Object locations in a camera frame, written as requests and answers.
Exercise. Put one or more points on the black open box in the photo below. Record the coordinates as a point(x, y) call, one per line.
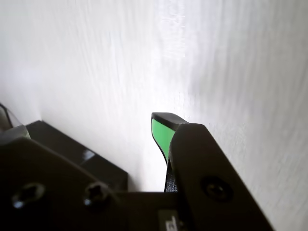
point(72, 149)

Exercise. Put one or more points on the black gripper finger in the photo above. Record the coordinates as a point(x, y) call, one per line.
point(204, 168)
point(36, 173)

